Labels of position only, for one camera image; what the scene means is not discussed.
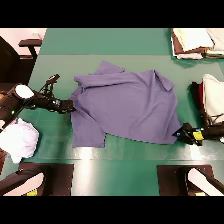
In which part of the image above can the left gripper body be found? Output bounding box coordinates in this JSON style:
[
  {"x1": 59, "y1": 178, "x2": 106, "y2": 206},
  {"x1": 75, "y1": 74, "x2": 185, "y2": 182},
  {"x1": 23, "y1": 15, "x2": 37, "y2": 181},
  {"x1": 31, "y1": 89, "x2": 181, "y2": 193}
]
[{"x1": 58, "y1": 98, "x2": 77, "y2": 115}]

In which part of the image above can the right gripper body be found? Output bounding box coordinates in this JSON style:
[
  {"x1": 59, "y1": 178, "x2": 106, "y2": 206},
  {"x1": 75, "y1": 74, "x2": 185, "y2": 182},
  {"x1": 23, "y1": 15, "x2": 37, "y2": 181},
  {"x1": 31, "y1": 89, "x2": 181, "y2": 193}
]
[{"x1": 171, "y1": 122, "x2": 205, "y2": 147}]

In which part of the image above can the purple shirt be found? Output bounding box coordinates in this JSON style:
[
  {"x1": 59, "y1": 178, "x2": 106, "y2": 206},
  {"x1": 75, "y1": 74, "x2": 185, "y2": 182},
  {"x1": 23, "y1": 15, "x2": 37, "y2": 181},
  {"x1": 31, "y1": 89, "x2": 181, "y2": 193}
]
[{"x1": 69, "y1": 59, "x2": 183, "y2": 149}]

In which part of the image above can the red garment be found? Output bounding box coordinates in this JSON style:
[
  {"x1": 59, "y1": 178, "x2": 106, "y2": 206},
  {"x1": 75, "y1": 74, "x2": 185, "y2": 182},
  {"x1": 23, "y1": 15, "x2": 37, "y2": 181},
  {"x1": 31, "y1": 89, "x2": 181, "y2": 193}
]
[{"x1": 198, "y1": 82, "x2": 210, "y2": 118}]

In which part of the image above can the black garment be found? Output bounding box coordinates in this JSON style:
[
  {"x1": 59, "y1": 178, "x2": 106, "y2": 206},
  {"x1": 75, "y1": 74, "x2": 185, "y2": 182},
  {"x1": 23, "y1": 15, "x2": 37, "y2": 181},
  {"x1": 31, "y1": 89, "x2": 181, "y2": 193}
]
[{"x1": 190, "y1": 81, "x2": 203, "y2": 112}]

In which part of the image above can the cream folded garment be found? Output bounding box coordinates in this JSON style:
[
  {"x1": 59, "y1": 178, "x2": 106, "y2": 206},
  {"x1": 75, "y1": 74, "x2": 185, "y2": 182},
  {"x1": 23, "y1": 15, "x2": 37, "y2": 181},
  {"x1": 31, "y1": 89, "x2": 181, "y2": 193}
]
[{"x1": 172, "y1": 27, "x2": 215, "y2": 52}]

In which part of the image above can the white folded garment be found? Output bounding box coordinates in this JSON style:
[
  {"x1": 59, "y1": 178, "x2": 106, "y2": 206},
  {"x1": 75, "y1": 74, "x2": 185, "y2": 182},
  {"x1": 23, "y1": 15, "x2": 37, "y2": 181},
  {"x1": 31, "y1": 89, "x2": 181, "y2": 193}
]
[{"x1": 205, "y1": 27, "x2": 224, "y2": 52}]

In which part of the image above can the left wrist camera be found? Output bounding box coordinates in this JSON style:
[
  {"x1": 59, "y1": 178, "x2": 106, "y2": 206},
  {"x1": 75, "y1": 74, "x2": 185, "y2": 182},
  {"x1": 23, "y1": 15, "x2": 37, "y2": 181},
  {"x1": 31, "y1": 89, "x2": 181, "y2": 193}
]
[{"x1": 41, "y1": 73, "x2": 61, "y2": 98}]

